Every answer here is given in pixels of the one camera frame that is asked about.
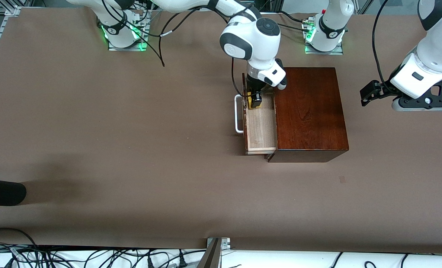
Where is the silver corner bracket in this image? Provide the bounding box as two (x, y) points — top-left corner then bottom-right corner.
(206, 237), (231, 251)

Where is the wooden drawer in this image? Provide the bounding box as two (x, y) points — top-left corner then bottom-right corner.
(242, 73), (278, 155)

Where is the left arm aluminium base plate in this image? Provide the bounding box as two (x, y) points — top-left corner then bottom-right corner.
(304, 17), (344, 55)

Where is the white drawer handle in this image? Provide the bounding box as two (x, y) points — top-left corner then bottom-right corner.
(235, 95), (245, 134)

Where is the aluminium table edge rail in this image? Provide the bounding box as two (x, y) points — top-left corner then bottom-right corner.
(0, 6), (21, 79)

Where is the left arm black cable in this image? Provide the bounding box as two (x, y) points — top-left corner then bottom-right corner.
(372, 0), (391, 90)

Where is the black cylindrical object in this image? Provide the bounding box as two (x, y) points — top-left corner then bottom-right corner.
(0, 178), (27, 206)

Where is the black looping cable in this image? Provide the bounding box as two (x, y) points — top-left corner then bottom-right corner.
(0, 227), (39, 268)

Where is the dark brown wooden cabinet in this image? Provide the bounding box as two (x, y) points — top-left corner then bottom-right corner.
(268, 67), (350, 163)

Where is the black plug cable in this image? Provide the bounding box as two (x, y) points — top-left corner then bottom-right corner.
(176, 250), (206, 268)

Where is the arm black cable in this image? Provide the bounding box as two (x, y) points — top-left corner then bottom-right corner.
(101, 0), (266, 108)
(372, 0), (391, 90)

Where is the grey metal post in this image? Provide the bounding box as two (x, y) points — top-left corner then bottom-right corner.
(197, 238), (221, 268)

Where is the right arm aluminium base plate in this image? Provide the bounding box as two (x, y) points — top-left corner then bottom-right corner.
(108, 11), (149, 52)

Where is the paper table cover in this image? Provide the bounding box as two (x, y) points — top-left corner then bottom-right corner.
(0, 7), (442, 254)

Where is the black base power cable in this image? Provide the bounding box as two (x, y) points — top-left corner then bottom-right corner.
(277, 10), (311, 32)

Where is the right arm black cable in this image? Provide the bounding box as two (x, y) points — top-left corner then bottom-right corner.
(101, 0), (266, 108)

